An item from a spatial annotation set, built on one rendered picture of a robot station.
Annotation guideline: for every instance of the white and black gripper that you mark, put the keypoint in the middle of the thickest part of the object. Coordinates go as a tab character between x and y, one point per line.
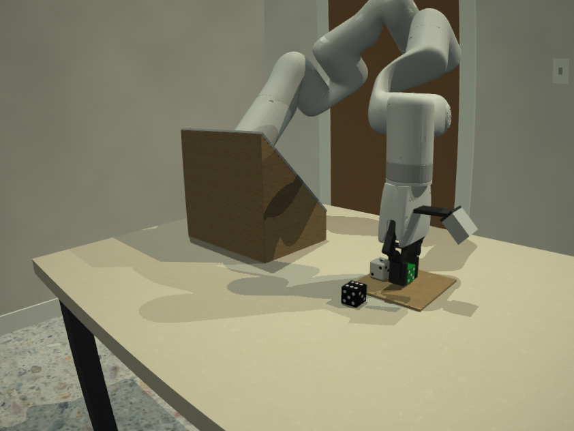
399	222

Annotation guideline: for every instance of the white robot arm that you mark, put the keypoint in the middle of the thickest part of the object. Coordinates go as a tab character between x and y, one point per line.
410	121

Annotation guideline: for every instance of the green die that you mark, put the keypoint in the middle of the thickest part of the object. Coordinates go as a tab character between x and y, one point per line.
411	272

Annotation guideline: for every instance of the black die with white pips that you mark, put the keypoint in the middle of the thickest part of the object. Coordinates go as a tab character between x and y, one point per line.
354	293

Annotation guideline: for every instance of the tan flat mat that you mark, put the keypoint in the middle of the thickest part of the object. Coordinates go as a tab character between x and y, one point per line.
416	295

